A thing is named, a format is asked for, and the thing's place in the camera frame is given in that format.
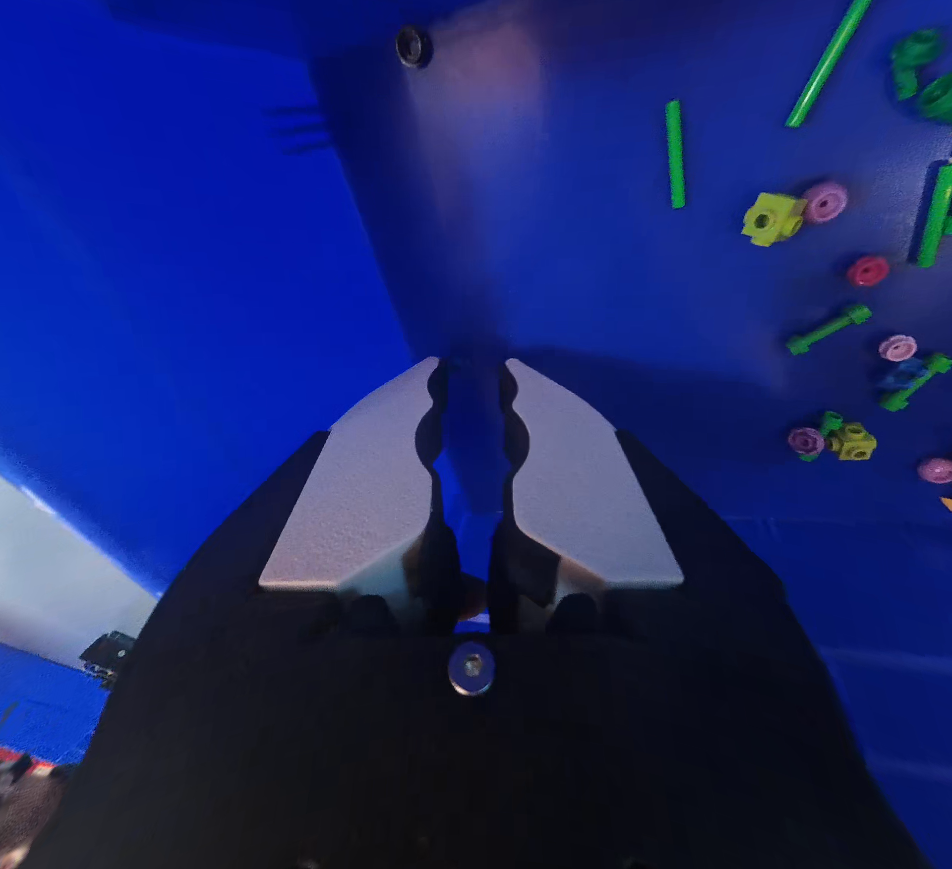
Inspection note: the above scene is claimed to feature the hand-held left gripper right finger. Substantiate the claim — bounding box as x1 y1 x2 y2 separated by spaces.
487 357 685 625

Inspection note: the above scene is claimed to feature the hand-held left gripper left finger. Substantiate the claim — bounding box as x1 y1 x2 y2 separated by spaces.
259 356 464 625

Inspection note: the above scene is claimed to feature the large blue plastic bin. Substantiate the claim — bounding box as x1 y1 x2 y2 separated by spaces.
0 0 952 869

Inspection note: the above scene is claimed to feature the purple lego flower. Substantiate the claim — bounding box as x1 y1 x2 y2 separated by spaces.
788 411 845 463

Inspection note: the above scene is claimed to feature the olive lego cube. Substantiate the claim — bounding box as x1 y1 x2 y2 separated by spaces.
827 423 877 462

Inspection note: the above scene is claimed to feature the green lego stem bar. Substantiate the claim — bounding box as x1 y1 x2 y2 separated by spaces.
786 304 873 355

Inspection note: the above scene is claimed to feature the lime lego cube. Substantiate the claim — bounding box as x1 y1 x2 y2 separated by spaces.
741 192 808 247

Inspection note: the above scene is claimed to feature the short green lego rod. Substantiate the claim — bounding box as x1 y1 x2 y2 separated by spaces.
665 100 687 210

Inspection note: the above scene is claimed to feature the thick green lego rod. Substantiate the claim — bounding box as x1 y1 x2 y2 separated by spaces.
916 163 952 268

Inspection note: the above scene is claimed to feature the long green lego rod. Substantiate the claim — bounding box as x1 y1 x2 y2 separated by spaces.
786 0 882 128

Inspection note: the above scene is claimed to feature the green lego leaf piece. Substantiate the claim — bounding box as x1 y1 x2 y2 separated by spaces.
890 29 952 122

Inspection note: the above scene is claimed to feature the small black object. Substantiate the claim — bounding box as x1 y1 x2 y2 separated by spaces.
78 630 138 688

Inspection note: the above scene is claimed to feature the green stem with blue flower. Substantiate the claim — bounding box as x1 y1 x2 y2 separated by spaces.
878 353 952 412

